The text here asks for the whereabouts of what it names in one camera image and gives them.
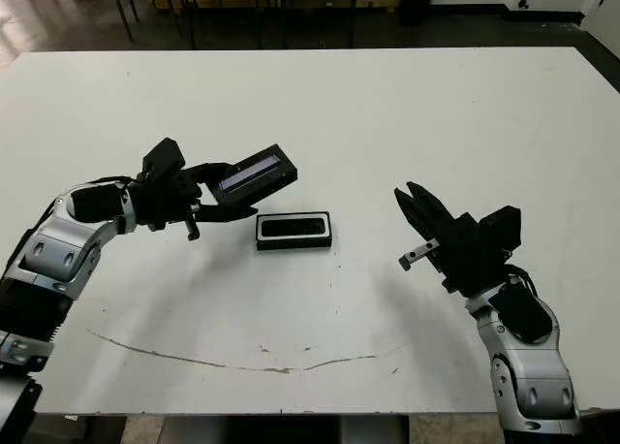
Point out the white door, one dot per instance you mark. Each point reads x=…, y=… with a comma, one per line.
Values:
x=603, y=8

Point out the black trash bin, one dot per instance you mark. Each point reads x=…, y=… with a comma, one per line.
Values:
x=419, y=2

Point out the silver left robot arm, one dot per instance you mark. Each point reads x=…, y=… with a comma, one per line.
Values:
x=53, y=250

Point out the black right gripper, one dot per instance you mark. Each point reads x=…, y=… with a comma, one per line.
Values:
x=465, y=260

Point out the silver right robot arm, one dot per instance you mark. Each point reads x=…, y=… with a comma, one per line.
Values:
x=528, y=366

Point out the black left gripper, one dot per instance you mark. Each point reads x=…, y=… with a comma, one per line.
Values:
x=164, y=201

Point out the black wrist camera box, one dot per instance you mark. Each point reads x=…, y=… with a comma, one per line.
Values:
x=164, y=155
x=504, y=228

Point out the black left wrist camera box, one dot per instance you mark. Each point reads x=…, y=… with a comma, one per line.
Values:
x=164, y=155

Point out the black metal furniture leg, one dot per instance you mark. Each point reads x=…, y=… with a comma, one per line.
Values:
x=121, y=10

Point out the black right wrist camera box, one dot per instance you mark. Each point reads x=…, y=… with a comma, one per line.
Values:
x=504, y=228

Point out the black box lid with window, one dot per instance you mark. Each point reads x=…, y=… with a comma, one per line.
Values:
x=257, y=182

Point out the black box base white insert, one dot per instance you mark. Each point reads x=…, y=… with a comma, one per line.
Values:
x=261, y=244

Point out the black round door stop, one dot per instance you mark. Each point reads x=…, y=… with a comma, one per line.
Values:
x=523, y=3

